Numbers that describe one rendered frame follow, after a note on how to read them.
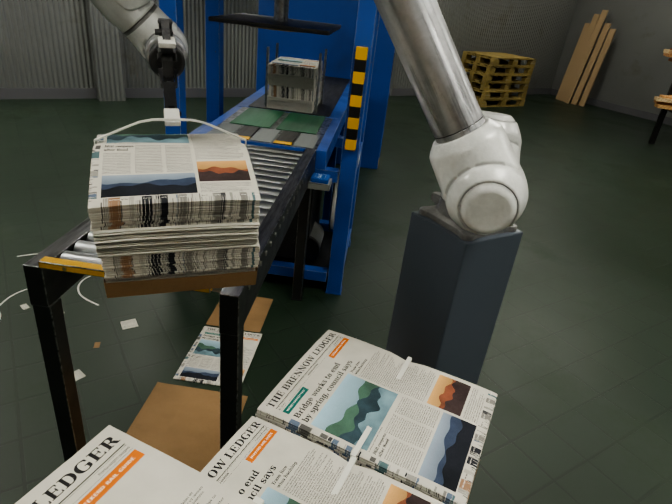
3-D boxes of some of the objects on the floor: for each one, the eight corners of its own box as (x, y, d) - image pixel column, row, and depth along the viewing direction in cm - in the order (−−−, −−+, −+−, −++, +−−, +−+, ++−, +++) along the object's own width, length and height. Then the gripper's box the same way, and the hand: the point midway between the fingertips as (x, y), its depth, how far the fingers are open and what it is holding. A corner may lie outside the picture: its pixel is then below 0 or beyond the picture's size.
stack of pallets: (493, 96, 946) (503, 52, 910) (525, 106, 891) (538, 59, 855) (449, 97, 890) (459, 50, 854) (481, 107, 835) (493, 57, 799)
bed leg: (83, 484, 162) (50, 307, 131) (66, 481, 162) (29, 304, 131) (93, 469, 167) (63, 296, 136) (76, 466, 168) (42, 292, 136)
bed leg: (236, 509, 160) (239, 336, 129) (218, 506, 160) (217, 333, 129) (241, 493, 165) (245, 323, 134) (223, 491, 165) (224, 320, 134)
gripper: (180, -4, 106) (187, 13, 89) (187, 113, 120) (193, 147, 103) (142, -7, 104) (141, 10, 87) (153, 113, 117) (154, 148, 100)
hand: (169, 83), depth 96 cm, fingers open, 14 cm apart
